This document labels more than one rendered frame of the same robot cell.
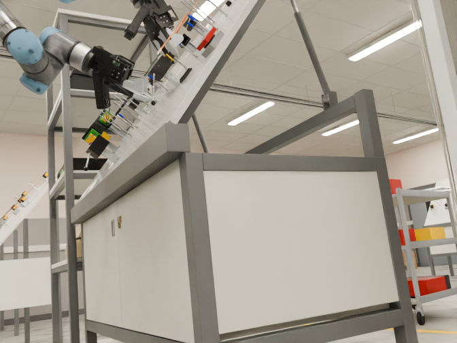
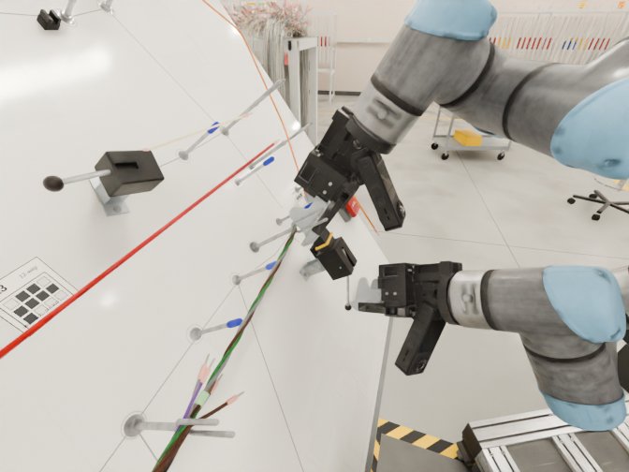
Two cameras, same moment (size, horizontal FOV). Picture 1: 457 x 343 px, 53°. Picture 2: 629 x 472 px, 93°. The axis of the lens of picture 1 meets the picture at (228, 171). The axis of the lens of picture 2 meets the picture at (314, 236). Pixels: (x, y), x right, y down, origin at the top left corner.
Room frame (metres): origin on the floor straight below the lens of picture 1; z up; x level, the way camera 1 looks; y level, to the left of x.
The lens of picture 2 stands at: (1.56, 0.44, 1.47)
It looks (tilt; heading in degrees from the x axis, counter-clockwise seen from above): 35 degrees down; 228
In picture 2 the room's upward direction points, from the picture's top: straight up
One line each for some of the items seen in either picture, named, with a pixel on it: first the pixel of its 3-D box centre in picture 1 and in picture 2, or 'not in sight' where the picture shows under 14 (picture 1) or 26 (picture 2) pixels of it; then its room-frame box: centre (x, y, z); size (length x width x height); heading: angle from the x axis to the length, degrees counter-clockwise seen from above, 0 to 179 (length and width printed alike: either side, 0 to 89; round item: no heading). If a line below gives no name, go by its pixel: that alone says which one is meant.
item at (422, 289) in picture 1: (411, 248); not in sight; (3.90, -1.44, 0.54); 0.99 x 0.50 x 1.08; 132
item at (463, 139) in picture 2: not in sight; (472, 113); (-2.71, -1.20, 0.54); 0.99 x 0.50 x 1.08; 138
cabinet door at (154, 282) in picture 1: (147, 256); not in sight; (1.23, 0.24, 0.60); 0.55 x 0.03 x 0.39; 29
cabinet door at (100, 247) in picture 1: (101, 267); not in sight; (1.71, 0.50, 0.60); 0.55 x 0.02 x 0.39; 29
